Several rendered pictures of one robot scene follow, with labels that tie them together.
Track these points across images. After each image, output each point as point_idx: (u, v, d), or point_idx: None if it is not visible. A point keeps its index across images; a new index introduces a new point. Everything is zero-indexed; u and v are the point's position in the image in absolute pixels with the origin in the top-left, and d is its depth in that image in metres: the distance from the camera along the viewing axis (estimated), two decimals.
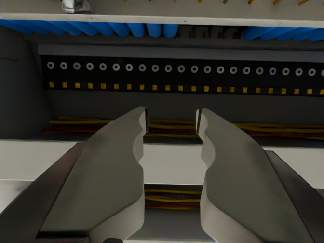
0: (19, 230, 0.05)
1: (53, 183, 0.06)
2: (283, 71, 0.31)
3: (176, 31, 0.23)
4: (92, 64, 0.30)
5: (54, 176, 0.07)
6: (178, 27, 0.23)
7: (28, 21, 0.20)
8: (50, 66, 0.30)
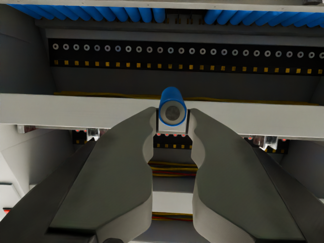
0: (29, 224, 0.05)
1: (63, 181, 0.07)
2: (244, 52, 0.37)
3: (149, 15, 0.30)
4: (88, 46, 0.38)
5: (64, 173, 0.07)
6: (151, 13, 0.30)
7: (39, 6, 0.27)
8: (55, 47, 0.38)
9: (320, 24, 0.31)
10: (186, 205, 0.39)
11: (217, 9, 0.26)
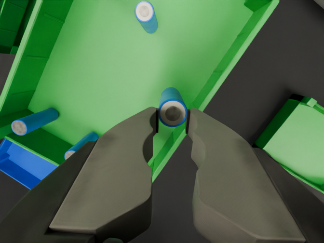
0: (29, 224, 0.05)
1: (63, 181, 0.07)
2: None
3: None
4: None
5: (64, 173, 0.07)
6: None
7: None
8: None
9: None
10: None
11: None
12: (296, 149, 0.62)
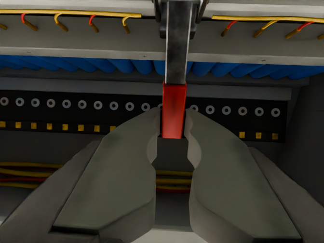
0: (33, 222, 0.05)
1: (67, 180, 0.07)
2: (158, 107, 0.25)
3: None
4: None
5: (69, 172, 0.07)
6: None
7: None
8: None
9: (250, 74, 0.21)
10: None
11: None
12: None
